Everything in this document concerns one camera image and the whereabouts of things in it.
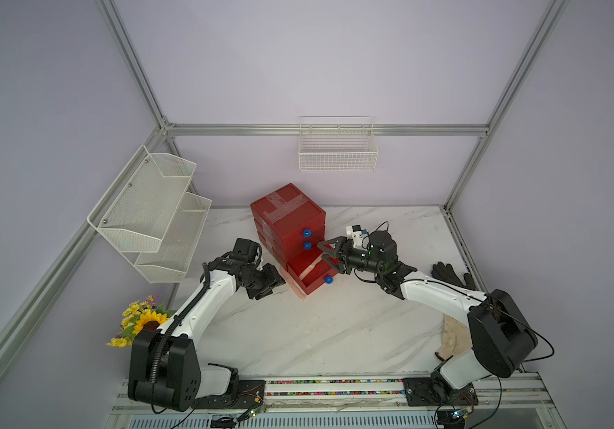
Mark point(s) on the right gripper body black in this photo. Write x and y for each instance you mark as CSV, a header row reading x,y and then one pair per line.
x,y
360,259

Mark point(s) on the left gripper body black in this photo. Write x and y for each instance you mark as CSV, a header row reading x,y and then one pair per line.
x,y
262,282

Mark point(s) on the pink fruit knife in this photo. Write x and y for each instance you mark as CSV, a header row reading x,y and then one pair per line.
x,y
298,291
307,270

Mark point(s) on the red drawer cabinet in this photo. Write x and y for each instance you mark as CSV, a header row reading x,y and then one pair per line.
x,y
290,225

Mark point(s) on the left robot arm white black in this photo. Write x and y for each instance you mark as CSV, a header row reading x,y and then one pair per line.
x,y
165,371

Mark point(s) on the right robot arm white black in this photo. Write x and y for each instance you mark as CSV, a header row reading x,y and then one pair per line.
x,y
500,337

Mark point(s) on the black work glove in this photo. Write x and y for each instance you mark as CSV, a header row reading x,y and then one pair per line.
x,y
446,273

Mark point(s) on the yellow artificial flowers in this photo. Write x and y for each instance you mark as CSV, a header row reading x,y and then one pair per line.
x,y
140,315

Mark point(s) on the white mesh two-tier shelf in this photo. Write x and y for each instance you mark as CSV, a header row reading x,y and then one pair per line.
x,y
151,216

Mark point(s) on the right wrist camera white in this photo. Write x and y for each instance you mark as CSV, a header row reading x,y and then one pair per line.
x,y
357,235

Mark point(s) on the white wire wall basket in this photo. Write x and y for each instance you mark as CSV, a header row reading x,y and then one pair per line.
x,y
337,144

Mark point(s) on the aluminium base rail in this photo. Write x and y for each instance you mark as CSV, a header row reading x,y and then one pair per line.
x,y
336,393

